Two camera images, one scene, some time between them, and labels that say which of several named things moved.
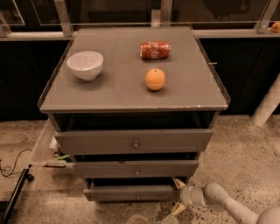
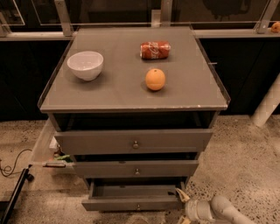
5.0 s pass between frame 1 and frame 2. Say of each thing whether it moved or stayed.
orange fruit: stayed
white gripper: moved
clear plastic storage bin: stayed
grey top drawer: stayed
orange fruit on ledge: stayed
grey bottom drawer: moved
